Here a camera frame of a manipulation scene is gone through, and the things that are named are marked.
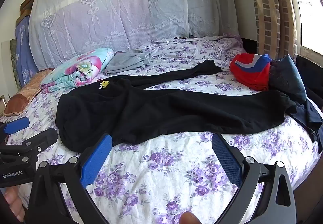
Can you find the navy cloth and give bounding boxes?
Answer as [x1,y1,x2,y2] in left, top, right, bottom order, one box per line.
[285,88,323,154]

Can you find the grey garment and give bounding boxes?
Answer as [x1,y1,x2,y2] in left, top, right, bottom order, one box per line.
[105,50,152,76]

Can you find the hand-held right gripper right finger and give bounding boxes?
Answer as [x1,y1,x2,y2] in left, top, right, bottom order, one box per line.
[211,132,297,224]

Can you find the bed with purple floral sheet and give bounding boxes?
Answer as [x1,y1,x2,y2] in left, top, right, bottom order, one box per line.
[0,33,319,224]

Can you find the black pants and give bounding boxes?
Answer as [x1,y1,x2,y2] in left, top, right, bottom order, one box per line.
[56,59,298,153]

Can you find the person's right hand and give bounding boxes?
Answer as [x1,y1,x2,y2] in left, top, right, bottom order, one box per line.
[179,211,201,224]

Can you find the checkered brown curtain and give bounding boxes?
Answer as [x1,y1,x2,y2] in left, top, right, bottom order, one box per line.
[249,0,302,63]

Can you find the orange pillow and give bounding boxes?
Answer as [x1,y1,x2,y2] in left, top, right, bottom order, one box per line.
[4,69,55,116]

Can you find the person's left hand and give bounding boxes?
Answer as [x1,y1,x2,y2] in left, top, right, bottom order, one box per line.
[0,185,26,222]

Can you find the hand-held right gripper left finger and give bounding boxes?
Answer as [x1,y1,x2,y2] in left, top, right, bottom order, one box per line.
[27,132,113,224]

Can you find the window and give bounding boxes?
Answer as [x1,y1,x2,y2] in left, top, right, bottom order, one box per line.
[280,0,323,50]

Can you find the red and blue garment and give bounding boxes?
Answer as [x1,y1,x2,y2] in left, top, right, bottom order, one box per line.
[229,53,272,91]

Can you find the dark blue-grey garment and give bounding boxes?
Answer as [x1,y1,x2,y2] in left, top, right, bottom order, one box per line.
[269,55,307,103]

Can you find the folded teal pink floral quilt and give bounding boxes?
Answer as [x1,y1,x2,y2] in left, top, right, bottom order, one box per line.
[40,48,114,92]

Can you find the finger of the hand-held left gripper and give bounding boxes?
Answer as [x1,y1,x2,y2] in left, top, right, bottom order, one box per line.
[0,116,31,142]
[0,127,59,165]

